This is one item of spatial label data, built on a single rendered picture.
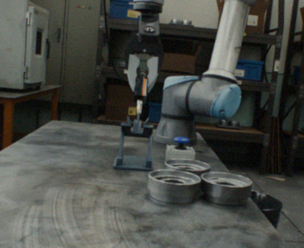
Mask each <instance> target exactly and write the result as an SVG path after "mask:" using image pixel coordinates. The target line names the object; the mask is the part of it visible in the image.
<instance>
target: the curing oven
mask: <svg viewBox="0 0 304 248"><path fill-rule="evenodd" d="M48 35H49V11H47V10H44V9H43V8H41V7H39V6H37V5H36V4H34V3H32V2H30V1H28V0H0V87H6V88H13V89H17V92H16V93H22V89H24V88H30V87H35V88H36V89H40V86H43V85H45V75H46V65H47V59H49V57H50V41H49V40H48ZM48 44H49V48H48Z"/></svg>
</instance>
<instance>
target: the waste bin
mask: <svg viewBox="0 0 304 248"><path fill-rule="evenodd" d="M250 198H251V199H252V201H254V203H255V204H256V206H257V207H258V208H259V210H260V211H261V212H262V213H263V215H264V216H265V217H266V218H267V219H268V221H269V222H270V223H271V224H272V226H273V227H274V229H275V230H276V229H277V225H278V223H279V219H280V214H281V210H282V207H283V205H282V202H281V201H280V200H278V199H277V198H274V197H273V196H270V195H268V194H267V193H263V192H259V191H255V190H251V196H250Z"/></svg>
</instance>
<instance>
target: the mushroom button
mask: <svg viewBox="0 0 304 248"><path fill-rule="evenodd" d="M174 141H175V142H176V143H179V145H178V147H183V146H184V144H187V143H189V139H187V138H185V137H176V138H174Z"/></svg>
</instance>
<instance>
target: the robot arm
mask: <svg viewBox="0 0 304 248"><path fill-rule="evenodd" d="M164 1H165V0H134V3H135V4H134V10H135V11H138V12H140V23H139V29H134V30H132V31H131V34H130V36H131V39H130V41H128V40H127V45H126V48H125V53H124V58H125V64H126V69H127V75H128V80H129V84H130V87H131V89H132V91H134V92H135V90H136V77H137V71H136V70H137V67H138V66H139V64H140V60H139V59H138V58H137V57H136V54H135V53H137V55H139V54H149V56H152V55H153V56H152V58H150V59H149V60H148V61H147V67H148V69H149V73H148V76H147V78H148V82H147V88H146V93H149V91H150V90H151V89H152V87H153V86H154V84H155V81H156V79H157V76H158V74H159V71H160V68H161V65H162V64H163V61H164V50H163V44H160V41H159V39H161V37H160V32H159V13H162V12H163V5H164ZM223 1H224V7H223V11H222V15H221V20H220V24H219V29H218V33H217V37H216V42H215V47H214V51H213V54H212V56H211V61H210V65H209V69H208V71H206V72H205V73H204V74H203V77H202V81H199V78H198V77H197V76H172V77H168V78H166V80H165V84H164V89H163V90H164V92H163V104H162V110H161V119H160V122H159V124H158V127H157V129H156V131H155V137H154V140H155V141H157V142H158V143H161V144H166V145H173V146H178V145H179V143H176V142H175V141H174V138H176V137H185V138H187V139H189V143H187V144H184V146H195V145H196V144H197V135H196V129H195V125H194V117H195V116H202V117H208V118H213V119H223V120H226V119H229V118H231V117H232V116H233V115H234V114H235V113H236V111H237V109H238V107H239V104H240V99H241V96H240V94H241V91H240V88H239V87H238V86H237V80H236V78H235V76H234V75H235V70H236V66H237V62H238V57H239V52H240V47H241V43H242V39H243V35H244V32H245V29H246V24H247V20H248V15H249V11H250V8H251V7H253V6H254V5H255V3H256V0H223Z"/></svg>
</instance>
